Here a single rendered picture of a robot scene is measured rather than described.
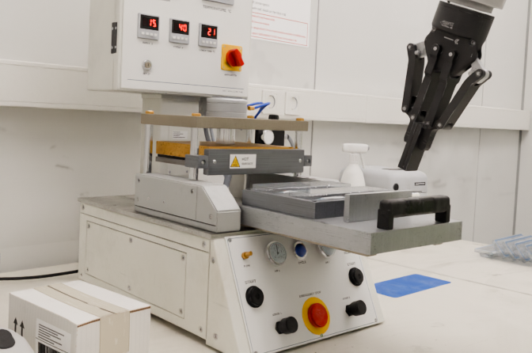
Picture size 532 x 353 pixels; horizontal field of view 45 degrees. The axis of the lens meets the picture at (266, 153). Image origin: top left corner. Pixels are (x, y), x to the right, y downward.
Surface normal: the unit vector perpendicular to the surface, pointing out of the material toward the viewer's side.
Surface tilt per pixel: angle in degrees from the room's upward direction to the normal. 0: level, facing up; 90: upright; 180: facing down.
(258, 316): 65
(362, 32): 90
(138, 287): 90
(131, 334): 89
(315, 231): 90
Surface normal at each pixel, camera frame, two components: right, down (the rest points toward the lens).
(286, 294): 0.62, -0.36
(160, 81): 0.66, 0.07
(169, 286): -0.75, 0.00
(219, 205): 0.47, -0.71
